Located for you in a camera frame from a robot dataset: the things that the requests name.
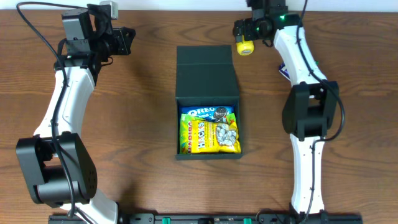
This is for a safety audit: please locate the yellow can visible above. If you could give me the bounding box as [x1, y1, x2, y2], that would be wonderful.
[236, 35, 254, 56]

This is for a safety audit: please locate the dark blue Dairy Milk bar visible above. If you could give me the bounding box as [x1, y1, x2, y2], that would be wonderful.
[279, 63, 290, 81]

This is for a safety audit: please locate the blue Oreo cookie pack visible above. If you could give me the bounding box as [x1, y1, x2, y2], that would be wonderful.
[180, 106, 234, 122]

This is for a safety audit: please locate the black gift box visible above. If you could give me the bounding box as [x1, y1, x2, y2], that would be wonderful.
[175, 45, 244, 161]

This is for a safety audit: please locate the green Haribo gummy bag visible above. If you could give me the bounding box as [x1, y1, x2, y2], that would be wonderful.
[179, 112, 237, 156]

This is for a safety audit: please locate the yellow sunflower seed bag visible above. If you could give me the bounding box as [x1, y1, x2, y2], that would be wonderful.
[188, 116, 242, 155]

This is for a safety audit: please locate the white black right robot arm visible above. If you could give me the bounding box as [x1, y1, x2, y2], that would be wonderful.
[233, 0, 343, 223]

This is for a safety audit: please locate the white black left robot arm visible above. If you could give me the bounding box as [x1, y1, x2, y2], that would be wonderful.
[16, 1, 136, 223]

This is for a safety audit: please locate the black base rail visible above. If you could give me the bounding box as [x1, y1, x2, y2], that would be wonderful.
[48, 212, 363, 224]

